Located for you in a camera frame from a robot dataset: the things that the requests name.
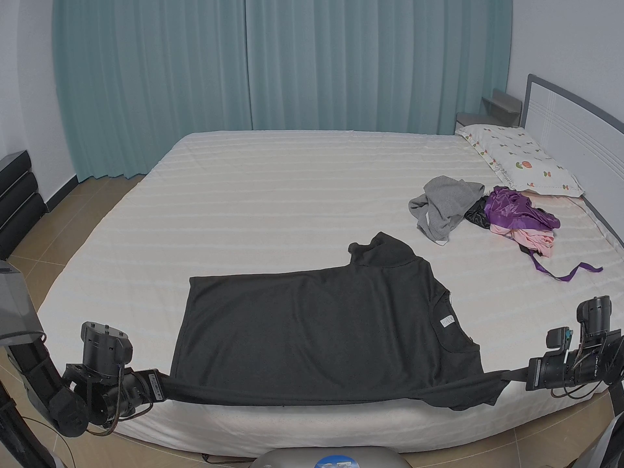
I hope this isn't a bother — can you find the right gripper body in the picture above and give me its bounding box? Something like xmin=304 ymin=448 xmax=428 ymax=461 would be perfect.
xmin=526 ymin=352 xmax=576 ymax=392

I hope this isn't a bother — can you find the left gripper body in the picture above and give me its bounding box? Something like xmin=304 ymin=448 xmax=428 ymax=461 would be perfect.
xmin=119 ymin=369 xmax=168 ymax=406

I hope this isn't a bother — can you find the black T-shirt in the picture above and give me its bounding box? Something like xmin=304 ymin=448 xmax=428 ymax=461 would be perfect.
xmin=163 ymin=232 xmax=514 ymax=412

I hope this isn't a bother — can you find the pile of clothes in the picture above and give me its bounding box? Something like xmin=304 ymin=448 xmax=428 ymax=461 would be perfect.
xmin=464 ymin=186 xmax=605 ymax=283

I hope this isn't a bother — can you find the bed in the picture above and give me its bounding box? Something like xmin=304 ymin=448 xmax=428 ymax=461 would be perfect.
xmin=36 ymin=73 xmax=624 ymax=460

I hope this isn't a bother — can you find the grey garment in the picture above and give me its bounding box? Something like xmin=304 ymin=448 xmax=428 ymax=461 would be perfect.
xmin=409 ymin=175 xmax=487 ymax=247

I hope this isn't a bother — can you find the white printed pillow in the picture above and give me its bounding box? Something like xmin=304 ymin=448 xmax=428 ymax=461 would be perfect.
xmin=456 ymin=124 xmax=586 ymax=199

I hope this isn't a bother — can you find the black chest of drawers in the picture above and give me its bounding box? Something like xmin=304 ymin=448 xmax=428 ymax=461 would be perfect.
xmin=0 ymin=150 xmax=48 ymax=261

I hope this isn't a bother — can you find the grey bedside table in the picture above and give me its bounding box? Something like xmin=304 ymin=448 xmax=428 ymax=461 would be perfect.
xmin=455 ymin=89 xmax=524 ymax=133

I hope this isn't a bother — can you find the blue-green curtain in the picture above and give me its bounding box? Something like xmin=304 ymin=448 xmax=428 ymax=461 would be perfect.
xmin=52 ymin=0 xmax=253 ymax=183
xmin=244 ymin=0 xmax=514 ymax=137

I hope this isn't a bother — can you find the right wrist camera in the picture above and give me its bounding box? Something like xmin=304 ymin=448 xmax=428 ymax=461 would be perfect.
xmin=545 ymin=327 xmax=572 ymax=353

